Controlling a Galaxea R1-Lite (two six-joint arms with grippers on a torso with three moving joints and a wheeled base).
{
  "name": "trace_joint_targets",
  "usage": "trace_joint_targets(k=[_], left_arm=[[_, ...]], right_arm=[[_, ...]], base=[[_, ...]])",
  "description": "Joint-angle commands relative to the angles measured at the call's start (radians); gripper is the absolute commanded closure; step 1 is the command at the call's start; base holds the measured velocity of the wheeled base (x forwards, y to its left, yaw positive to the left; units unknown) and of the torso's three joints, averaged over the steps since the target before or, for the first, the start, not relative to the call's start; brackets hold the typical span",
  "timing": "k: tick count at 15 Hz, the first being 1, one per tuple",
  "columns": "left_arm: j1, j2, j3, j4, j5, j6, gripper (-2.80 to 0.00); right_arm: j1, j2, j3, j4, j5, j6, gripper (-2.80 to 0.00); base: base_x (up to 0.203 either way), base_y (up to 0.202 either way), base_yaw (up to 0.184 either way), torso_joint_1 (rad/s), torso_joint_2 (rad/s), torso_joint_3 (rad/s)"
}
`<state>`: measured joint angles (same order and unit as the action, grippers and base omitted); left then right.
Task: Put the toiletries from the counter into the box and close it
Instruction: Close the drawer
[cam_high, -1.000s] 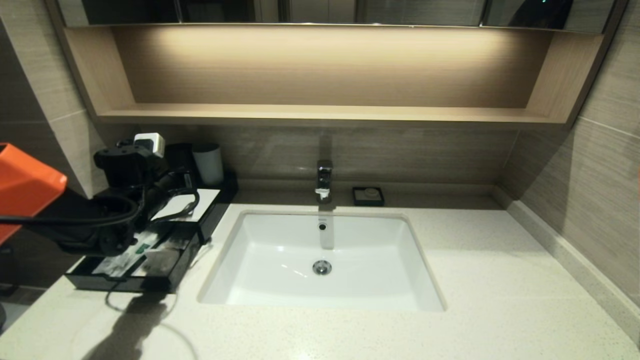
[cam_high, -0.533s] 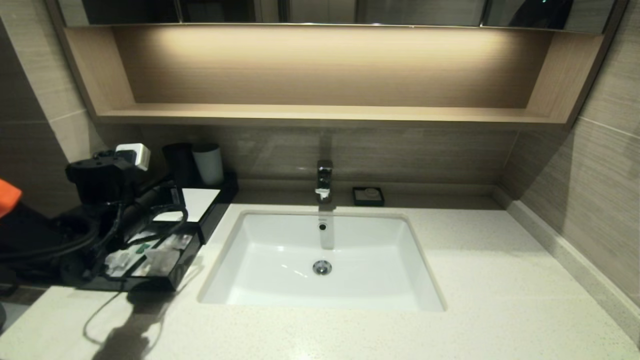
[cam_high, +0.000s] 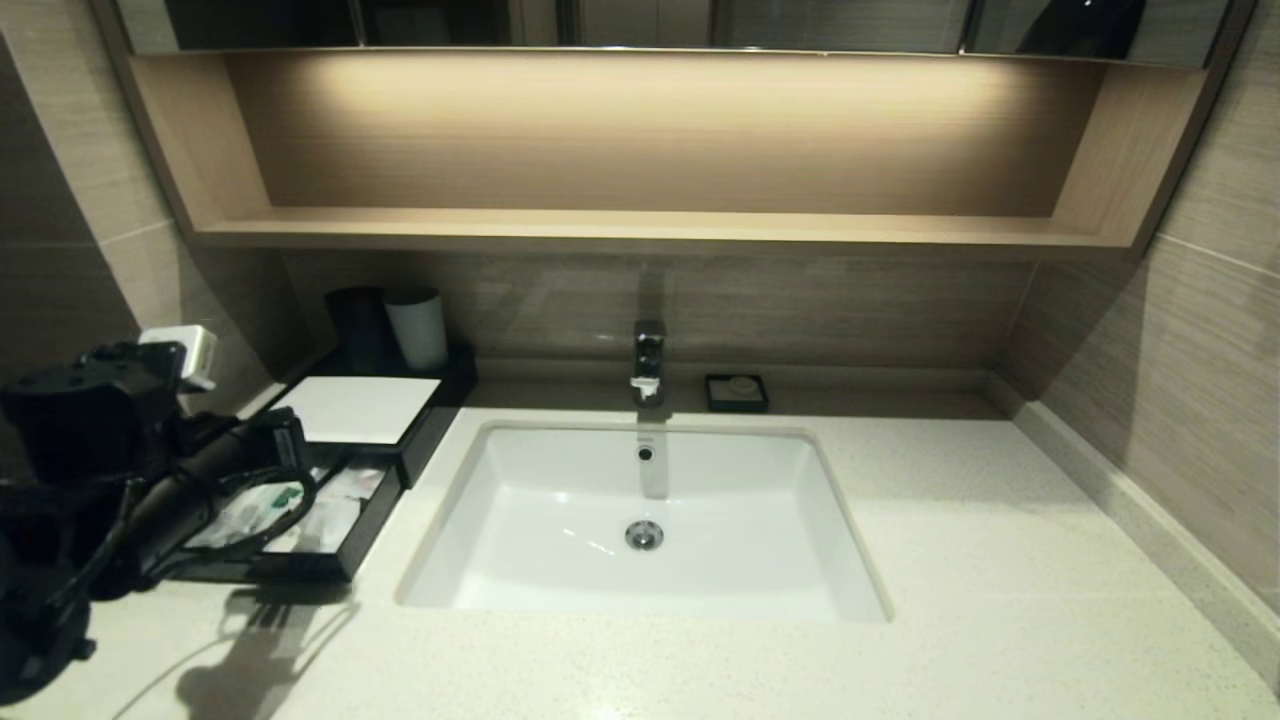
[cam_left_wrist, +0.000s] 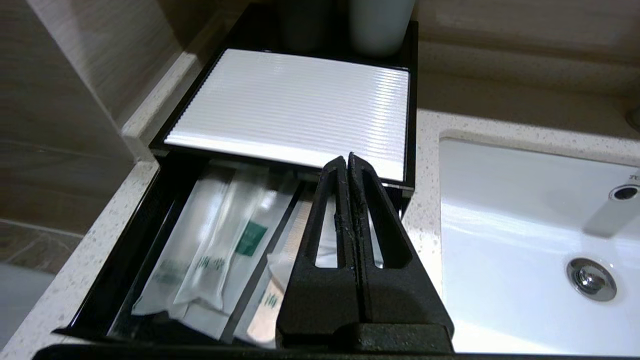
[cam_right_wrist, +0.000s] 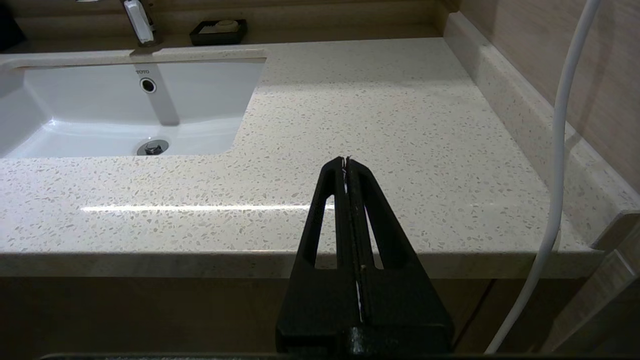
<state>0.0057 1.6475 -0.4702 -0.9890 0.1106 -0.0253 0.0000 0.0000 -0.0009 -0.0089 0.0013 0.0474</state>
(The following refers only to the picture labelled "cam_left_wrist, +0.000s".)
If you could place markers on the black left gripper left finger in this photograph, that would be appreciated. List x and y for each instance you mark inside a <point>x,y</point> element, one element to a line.
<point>320,305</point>

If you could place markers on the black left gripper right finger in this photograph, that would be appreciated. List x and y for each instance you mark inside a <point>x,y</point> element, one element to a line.
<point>400,305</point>

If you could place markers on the black drawer with toiletries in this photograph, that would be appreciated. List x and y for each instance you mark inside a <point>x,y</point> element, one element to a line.
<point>130,250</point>

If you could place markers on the grey plastic cup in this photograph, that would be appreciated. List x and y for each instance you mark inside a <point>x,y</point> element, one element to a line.
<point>380,25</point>

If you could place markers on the black box with white lid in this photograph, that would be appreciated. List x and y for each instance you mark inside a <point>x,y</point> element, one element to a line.
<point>300,105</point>

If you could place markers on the white sink basin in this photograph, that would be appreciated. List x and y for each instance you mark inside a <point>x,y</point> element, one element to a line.
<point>525,250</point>

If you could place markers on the chrome sink drain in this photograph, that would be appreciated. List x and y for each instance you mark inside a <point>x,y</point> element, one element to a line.
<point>591,279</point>

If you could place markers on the black cup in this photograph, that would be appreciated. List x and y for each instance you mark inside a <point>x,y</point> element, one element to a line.
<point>305,22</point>

